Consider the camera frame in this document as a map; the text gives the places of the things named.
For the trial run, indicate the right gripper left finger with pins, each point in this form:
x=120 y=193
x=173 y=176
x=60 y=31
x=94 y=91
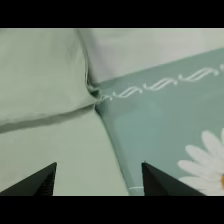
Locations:
x=39 y=184

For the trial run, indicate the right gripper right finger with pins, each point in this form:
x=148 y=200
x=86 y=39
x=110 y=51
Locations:
x=160 y=183

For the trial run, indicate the pale green shirt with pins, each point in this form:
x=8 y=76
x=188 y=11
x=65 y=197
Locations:
x=46 y=100

